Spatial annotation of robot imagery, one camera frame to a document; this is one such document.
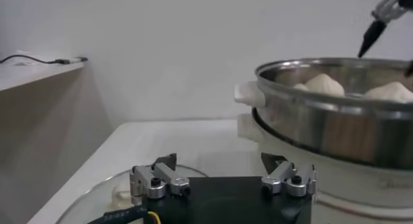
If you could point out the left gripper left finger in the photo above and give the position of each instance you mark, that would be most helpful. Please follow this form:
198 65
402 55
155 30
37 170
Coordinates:
151 183

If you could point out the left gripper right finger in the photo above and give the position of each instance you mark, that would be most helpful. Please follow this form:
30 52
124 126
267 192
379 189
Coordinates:
297 181

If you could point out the glass pot lid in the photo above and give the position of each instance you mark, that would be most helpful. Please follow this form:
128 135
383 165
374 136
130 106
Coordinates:
96 202

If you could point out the stainless steel steamer basket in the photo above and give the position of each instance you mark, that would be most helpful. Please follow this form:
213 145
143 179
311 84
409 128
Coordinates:
338 131

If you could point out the white electric cooker base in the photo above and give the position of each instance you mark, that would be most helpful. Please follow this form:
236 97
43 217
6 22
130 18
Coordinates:
338 186

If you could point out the black and grey adapter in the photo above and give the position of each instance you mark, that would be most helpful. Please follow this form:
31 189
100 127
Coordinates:
79 59

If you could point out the white side desk with mouse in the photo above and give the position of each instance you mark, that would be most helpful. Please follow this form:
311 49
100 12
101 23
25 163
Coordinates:
32 75

